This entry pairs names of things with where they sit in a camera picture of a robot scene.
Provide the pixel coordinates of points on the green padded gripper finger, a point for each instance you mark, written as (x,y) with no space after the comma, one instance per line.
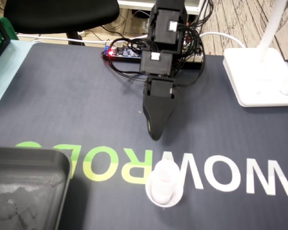
(149,125)

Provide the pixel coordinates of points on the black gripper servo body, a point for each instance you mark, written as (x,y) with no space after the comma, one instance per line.
(161,88)

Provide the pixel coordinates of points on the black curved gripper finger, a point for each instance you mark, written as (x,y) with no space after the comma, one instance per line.
(160,112)

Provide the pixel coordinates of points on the white translucent plastic tube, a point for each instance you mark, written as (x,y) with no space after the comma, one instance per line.
(166,172)

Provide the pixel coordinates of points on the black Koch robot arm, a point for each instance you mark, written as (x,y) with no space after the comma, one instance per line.
(165,28)

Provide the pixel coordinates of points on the robot controller board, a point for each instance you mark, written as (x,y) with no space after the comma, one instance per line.
(196,57)

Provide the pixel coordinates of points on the blue circuit board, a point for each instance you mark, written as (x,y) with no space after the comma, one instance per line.
(124,51)

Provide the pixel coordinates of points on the dark grey printed mat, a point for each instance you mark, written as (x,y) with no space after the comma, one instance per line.
(86,107)

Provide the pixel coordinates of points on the white translucent plastic cup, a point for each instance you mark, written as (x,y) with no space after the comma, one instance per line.
(176,197)

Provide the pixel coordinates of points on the white desk lamp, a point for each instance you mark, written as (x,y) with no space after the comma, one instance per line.
(254,79)

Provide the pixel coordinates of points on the black office chair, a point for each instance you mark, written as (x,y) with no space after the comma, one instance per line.
(62,14)

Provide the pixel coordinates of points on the black plastic tray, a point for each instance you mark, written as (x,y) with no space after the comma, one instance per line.
(26,196)

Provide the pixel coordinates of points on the green board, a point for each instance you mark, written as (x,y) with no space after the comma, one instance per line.
(13,33)

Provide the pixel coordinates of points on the black truss stand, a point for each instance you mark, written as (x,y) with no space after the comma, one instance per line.
(4,38)

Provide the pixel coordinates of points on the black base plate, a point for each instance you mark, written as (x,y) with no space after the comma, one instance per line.
(124,60)

